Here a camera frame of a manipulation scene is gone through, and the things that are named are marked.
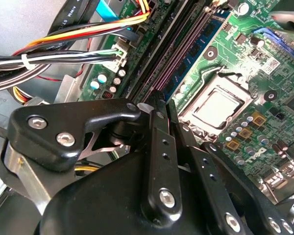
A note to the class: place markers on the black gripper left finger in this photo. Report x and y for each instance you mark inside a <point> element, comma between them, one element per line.
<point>164,166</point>

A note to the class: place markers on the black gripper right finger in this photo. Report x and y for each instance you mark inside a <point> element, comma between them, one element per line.
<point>207,169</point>

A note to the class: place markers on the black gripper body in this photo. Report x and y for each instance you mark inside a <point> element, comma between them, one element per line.
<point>100,203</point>

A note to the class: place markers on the blue RAM stick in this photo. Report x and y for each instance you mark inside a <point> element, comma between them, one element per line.
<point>198,51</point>

